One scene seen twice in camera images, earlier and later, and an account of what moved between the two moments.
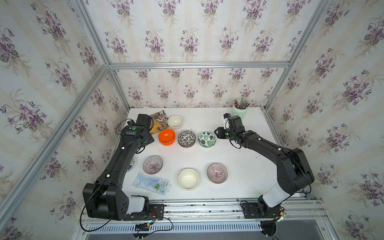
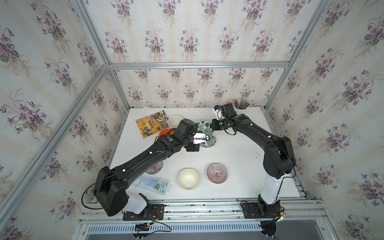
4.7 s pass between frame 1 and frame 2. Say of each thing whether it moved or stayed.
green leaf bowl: moved
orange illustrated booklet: stayed
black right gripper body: moved
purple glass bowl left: stayed
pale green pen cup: stayed
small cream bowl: stayed
